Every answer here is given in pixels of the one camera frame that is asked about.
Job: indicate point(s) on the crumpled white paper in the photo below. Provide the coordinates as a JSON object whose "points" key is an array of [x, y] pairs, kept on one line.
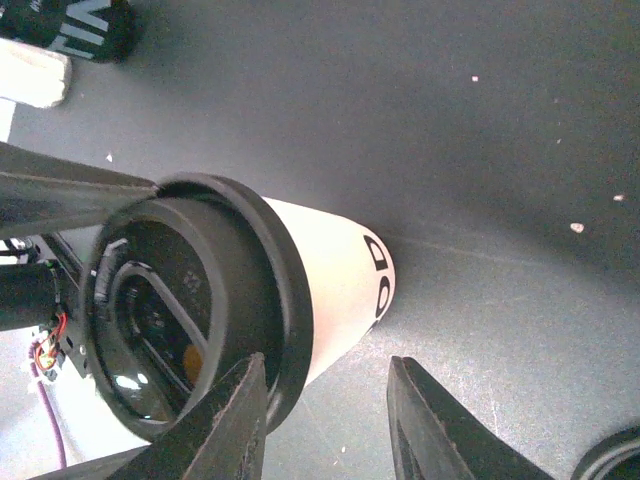
{"points": [[33, 76]]}

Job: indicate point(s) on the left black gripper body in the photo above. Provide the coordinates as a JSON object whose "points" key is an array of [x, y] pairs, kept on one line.
{"points": [[39, 290]]}

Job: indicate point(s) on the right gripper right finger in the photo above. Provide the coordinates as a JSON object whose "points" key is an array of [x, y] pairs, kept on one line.
{"points": [[433, 436]]}

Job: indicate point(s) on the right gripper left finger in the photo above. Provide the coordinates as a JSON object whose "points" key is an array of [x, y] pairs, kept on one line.
{"points": [[222, 437]]}

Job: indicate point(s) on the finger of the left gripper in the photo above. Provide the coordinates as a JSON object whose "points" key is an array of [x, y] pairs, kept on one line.
{"points": [[41, 194], [99, 468]]}

